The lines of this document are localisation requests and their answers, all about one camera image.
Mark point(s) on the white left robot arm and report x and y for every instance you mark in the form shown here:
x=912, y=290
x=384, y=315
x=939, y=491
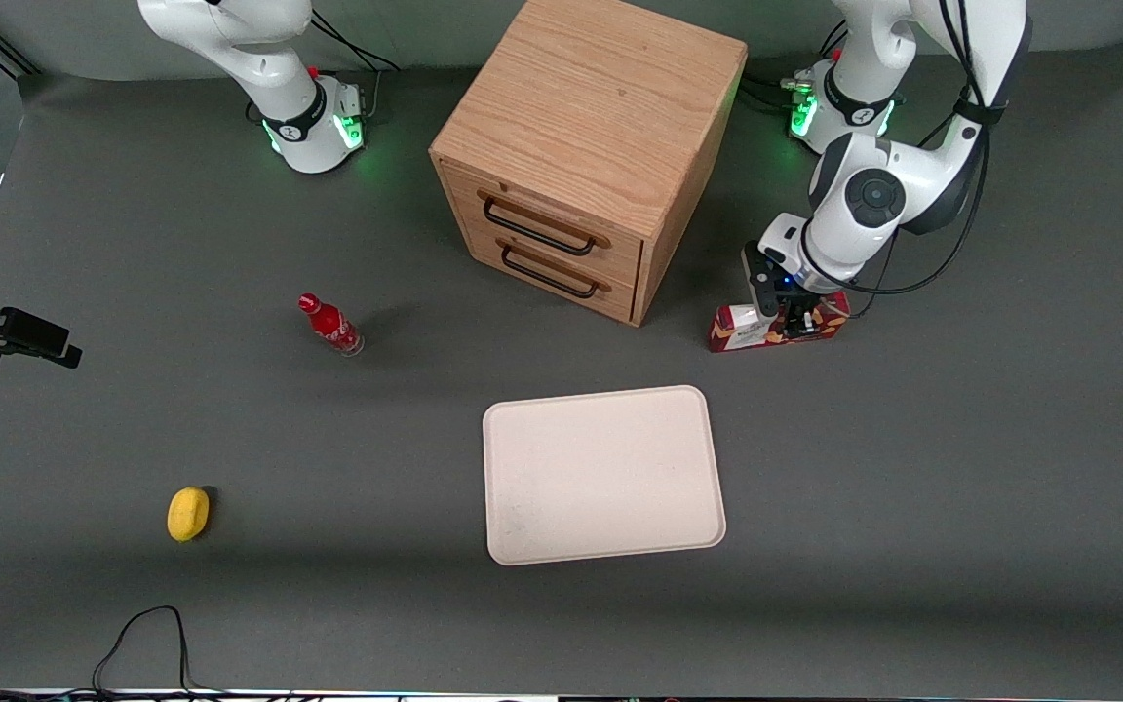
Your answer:
x=873, y=200

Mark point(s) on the red cookie box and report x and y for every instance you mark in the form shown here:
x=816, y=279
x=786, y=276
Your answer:
x=732, y=331

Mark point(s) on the yellow lemon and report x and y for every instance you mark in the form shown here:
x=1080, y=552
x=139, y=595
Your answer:
x=187, y=514

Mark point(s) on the beige plastic tray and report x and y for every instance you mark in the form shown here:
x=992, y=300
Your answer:
x=600, y=478

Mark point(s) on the wooden drawer cabinet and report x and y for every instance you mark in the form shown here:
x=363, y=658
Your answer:
x=600, y=97

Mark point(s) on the red cola bottle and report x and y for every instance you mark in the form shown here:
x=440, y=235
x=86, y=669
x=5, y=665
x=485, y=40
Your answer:
x=329, y=324

